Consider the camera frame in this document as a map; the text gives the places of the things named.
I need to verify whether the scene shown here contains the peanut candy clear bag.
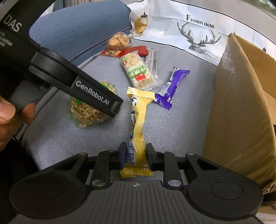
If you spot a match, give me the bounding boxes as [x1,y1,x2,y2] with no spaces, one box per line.
[69,80,117,129]

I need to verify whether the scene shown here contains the green white rice cracker pack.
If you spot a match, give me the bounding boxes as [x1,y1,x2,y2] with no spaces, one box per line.
[120,52,162,90]

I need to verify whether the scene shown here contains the round cookie bag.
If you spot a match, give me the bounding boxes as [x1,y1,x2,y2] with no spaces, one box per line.
[106,32,131,50]

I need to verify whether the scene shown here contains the clear silver stick packet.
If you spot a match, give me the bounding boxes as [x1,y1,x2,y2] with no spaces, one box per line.
[145,48,159,79]

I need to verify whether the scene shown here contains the red snack packet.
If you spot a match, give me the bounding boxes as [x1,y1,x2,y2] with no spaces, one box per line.
[118,46,149,57]

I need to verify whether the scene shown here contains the yellow Alpenliebe candy bar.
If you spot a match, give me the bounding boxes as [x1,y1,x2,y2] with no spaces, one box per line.
[120,87,155,178]

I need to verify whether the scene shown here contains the grey deer print sofa cover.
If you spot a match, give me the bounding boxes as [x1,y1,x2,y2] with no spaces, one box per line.
[21,0,276,179]

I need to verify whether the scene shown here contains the person's left hand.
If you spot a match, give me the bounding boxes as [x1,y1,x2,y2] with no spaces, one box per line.
[0,97,36,151]

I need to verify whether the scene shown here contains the small red gold candy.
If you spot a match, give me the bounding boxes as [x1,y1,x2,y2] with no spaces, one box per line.
[101,49,121,57]

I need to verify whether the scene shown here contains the purple Alpenliebe candy bar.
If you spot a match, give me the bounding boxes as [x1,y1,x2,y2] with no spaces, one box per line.
[153,67,190,110]

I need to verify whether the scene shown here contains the brown cardboard box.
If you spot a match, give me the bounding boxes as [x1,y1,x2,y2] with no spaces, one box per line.
[203,34,275,194]

